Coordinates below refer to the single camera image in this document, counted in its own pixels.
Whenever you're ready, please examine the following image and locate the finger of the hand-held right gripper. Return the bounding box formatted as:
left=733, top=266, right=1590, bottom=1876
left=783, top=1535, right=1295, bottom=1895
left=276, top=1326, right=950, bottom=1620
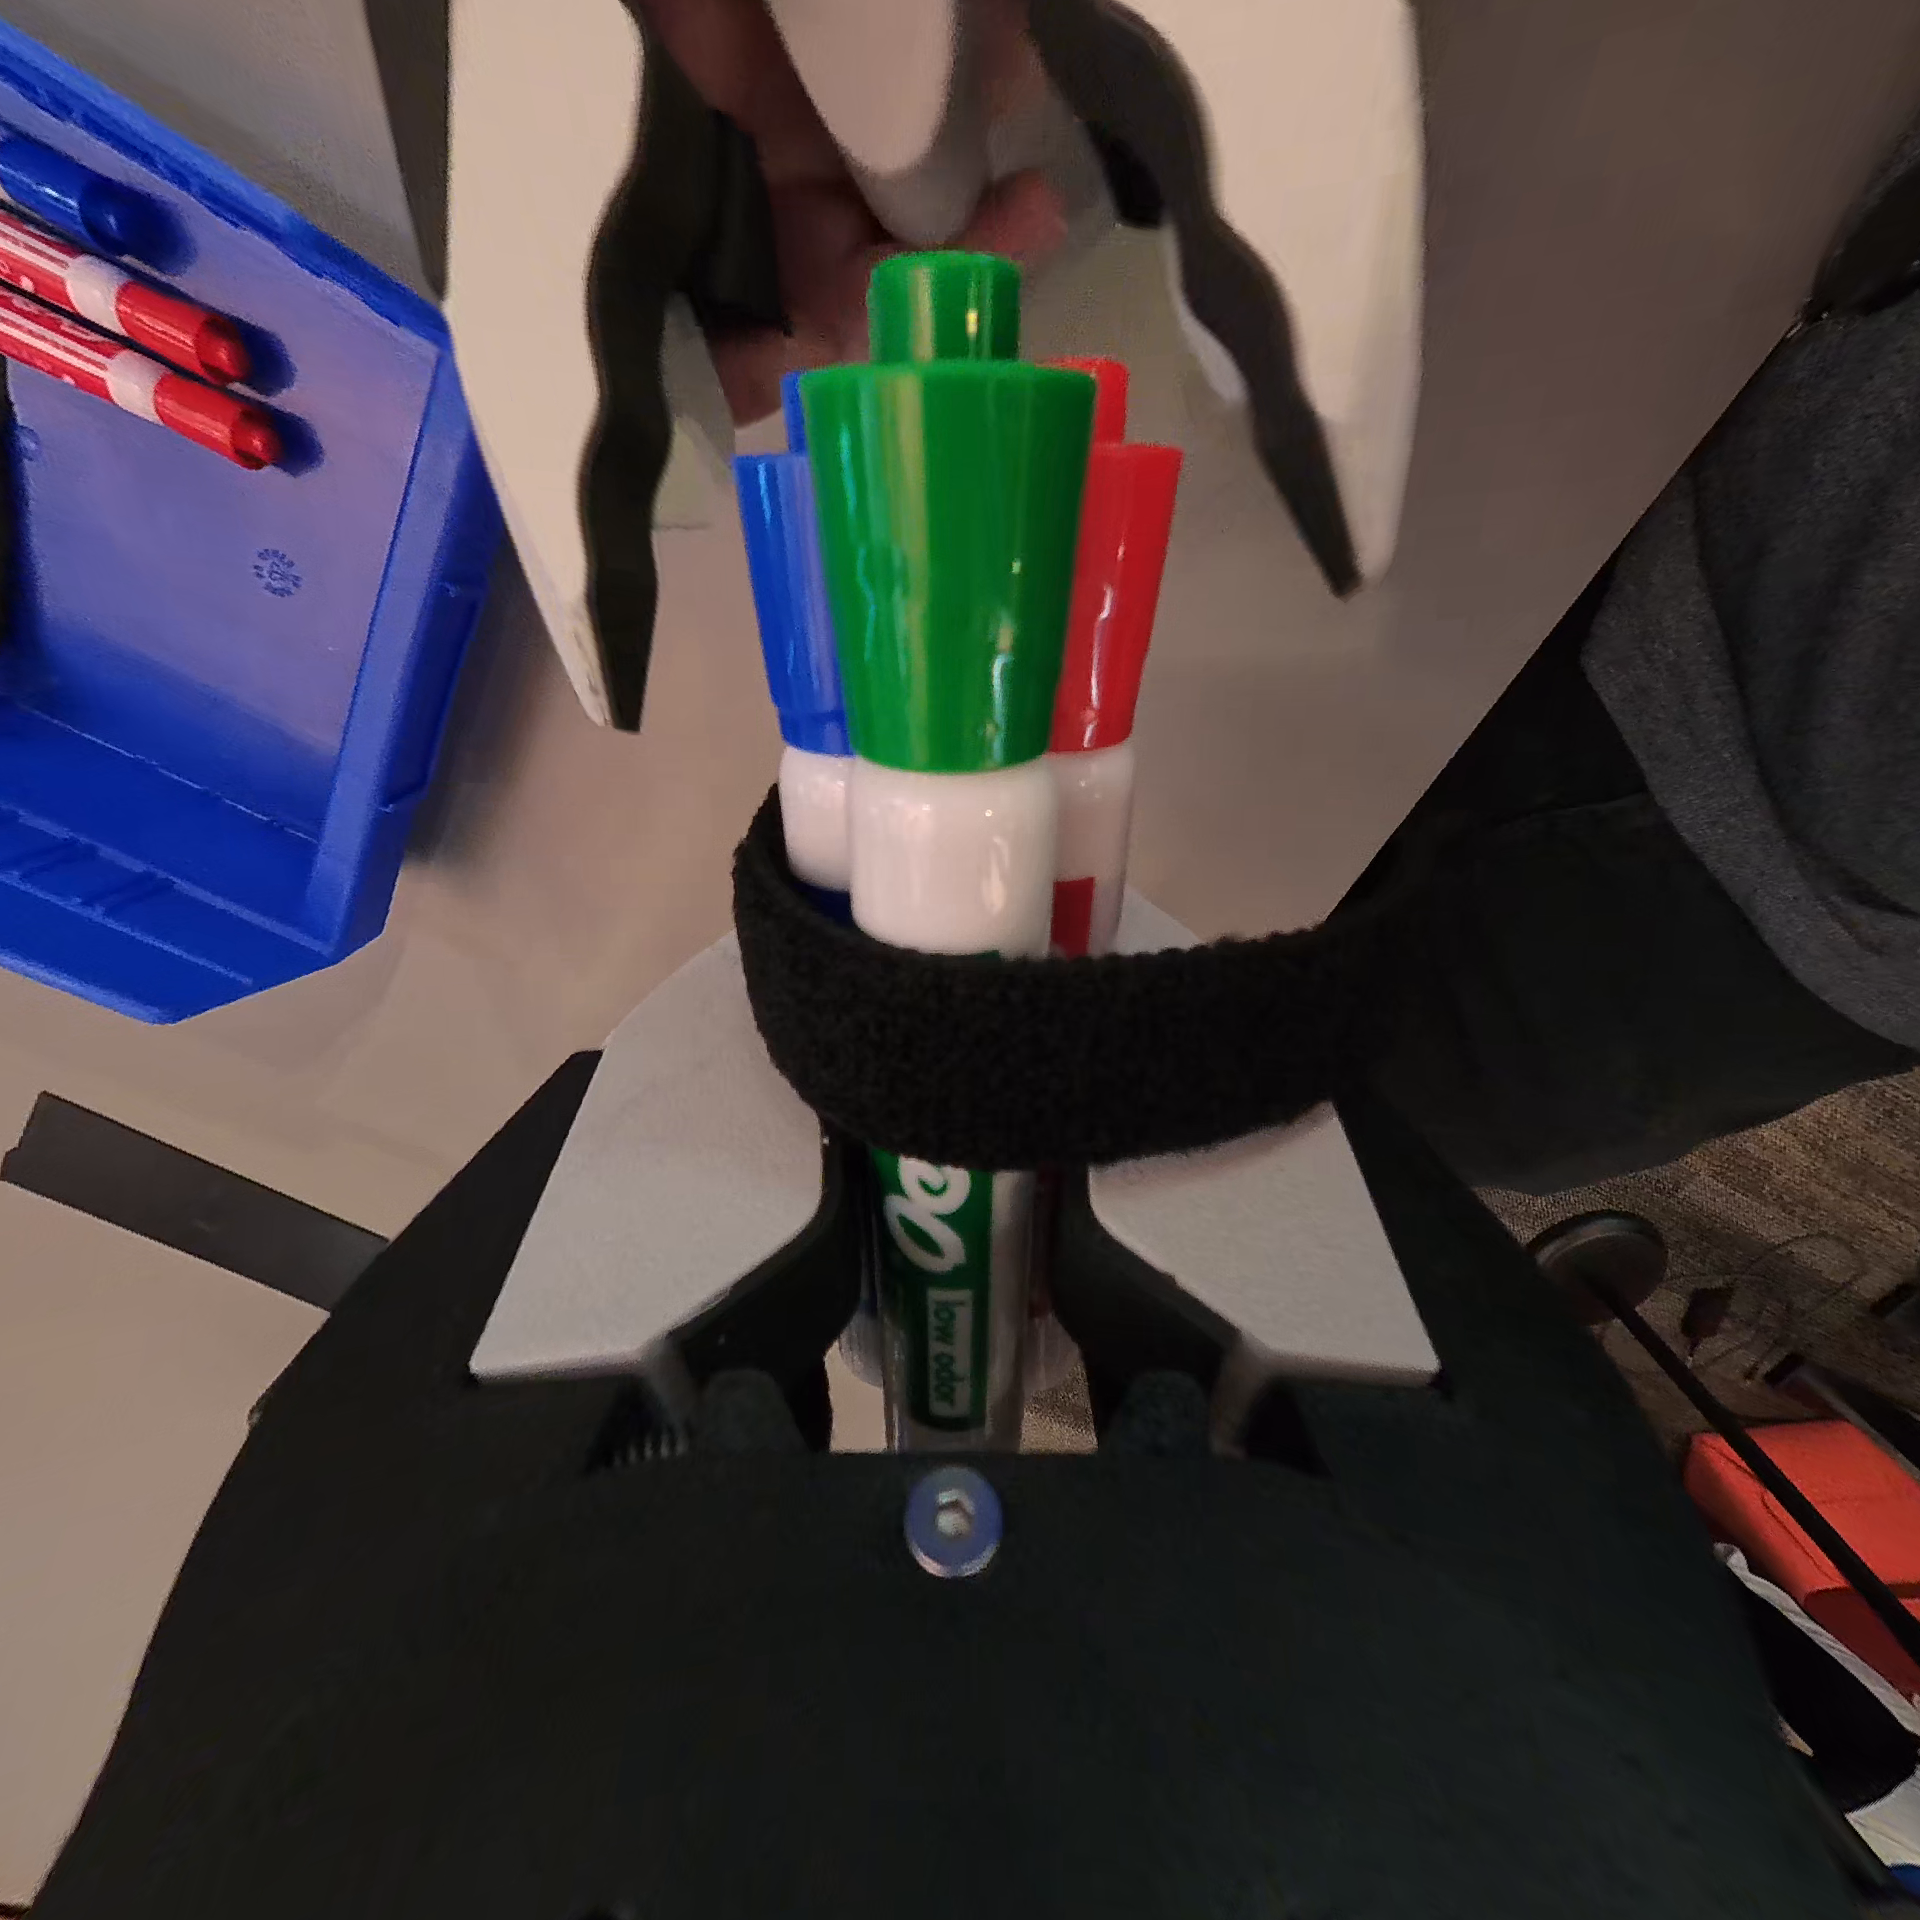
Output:
left=1036, top=0, right=1431, bottom=601
left=447, top=0, right=712, bottom=736

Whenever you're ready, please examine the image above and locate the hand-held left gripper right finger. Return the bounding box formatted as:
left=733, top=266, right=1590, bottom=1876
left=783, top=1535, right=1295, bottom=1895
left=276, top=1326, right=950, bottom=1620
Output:
left=1053, top=1114, right=1444, bottom=1414

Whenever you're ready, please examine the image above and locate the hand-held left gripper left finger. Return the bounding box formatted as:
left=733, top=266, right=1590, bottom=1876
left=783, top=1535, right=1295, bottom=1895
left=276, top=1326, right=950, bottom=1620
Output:
left=468, top=932, right=869, bottom=1414

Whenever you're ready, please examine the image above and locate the black velcro strap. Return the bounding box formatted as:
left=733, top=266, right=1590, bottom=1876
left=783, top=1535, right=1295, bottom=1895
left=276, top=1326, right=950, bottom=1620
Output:
left=732, top=779, right=1442, bottom=1175

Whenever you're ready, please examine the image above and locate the red dry-erase marker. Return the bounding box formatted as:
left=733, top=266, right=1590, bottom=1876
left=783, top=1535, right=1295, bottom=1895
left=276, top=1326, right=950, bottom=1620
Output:
left=0, top=211, right=252, bottom=385
left=1042, top=358, right=1184, bottom=963
left=0, top=294, right=287, bottom=474

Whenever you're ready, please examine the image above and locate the blue dry-erase marker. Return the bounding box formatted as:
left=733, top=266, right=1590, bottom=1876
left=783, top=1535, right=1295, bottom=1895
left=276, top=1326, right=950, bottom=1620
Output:
left=732, top=372, right=856, bottom=904
left=0, top=134, right=152, bottom=257

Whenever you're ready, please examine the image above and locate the green dry-erase marker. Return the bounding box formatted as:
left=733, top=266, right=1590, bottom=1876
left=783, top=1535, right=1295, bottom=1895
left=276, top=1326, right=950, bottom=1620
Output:
left=798, top=251, right=1096, bottom=1466

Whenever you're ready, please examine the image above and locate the blue plastic bin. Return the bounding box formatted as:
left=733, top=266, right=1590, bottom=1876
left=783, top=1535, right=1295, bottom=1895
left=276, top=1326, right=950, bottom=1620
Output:
left=0, top=16, right=504, bottom=1030

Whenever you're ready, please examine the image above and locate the round metal stand base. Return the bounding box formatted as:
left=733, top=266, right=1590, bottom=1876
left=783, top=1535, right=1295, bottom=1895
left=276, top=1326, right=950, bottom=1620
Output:
left=1529, top=1212, right=1671, bottom=1296

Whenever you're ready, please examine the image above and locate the black strip on table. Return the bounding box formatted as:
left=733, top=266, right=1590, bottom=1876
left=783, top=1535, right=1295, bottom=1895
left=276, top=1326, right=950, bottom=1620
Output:
left=0, top=1094, right=393, bottom=1311

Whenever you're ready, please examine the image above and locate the black stand rod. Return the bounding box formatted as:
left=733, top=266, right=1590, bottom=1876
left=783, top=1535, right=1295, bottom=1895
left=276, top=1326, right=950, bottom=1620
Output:
left=1590, top=1276, right=1920, bottom=1652

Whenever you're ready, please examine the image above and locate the orange plastic case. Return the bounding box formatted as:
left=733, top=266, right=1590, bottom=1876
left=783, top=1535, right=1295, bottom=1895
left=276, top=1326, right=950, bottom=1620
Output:
left=1687, top=1418, right=1920, bottom=1697

